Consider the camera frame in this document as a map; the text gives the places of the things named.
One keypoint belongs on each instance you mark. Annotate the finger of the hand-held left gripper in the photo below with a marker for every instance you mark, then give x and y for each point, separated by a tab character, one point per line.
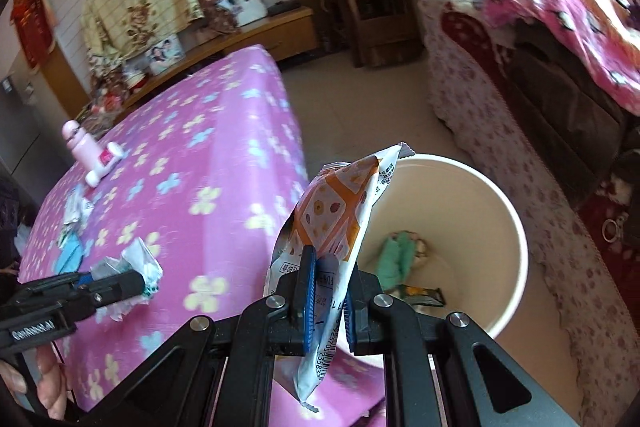
117	287
55	286

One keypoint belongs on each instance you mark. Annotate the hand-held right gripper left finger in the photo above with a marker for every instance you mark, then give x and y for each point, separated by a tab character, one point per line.
309	307

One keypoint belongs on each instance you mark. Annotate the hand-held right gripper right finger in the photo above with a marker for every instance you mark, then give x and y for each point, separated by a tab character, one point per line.
351	332

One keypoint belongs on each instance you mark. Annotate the white and green tissue pack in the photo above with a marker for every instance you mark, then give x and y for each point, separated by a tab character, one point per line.
137	259

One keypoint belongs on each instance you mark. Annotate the teal green cloth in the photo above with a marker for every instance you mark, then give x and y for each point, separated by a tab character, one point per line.
397	254

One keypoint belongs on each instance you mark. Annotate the orange and white snack packet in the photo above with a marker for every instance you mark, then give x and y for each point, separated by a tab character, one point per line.
330	212

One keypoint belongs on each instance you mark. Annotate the white trash bin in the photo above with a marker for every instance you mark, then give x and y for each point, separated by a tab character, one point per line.
475	217

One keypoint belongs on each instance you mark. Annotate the person's left hand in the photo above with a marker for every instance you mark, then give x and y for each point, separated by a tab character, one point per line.
50	382

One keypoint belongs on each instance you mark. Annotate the white and blue carton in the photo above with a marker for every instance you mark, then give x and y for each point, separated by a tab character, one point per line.
70	253

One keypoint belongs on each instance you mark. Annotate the crumpled white tissue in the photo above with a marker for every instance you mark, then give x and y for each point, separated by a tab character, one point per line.
77	209

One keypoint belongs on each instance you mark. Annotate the white bottle with magenta label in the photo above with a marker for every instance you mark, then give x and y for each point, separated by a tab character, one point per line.
102	163

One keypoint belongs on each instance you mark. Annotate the pink bottle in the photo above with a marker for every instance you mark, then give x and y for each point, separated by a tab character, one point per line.
76	139

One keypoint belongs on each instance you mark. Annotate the framed couple photo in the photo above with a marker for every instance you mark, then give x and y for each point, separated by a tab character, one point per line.
165	54

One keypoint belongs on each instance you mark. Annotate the floral covered sofa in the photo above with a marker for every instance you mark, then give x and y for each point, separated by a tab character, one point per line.
480	107

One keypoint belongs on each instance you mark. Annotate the red hanging decoration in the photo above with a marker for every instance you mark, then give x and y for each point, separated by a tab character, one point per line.
35	22

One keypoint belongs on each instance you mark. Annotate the wooden cabinet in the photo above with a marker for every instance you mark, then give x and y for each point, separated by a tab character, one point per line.
280	29

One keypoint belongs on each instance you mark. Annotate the black device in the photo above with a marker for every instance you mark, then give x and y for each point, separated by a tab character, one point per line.
281	8

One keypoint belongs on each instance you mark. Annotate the white wedding photo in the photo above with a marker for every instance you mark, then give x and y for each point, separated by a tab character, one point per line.
245	4

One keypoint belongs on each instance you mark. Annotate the pink printed blanket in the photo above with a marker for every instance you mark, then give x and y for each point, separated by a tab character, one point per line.
565	7

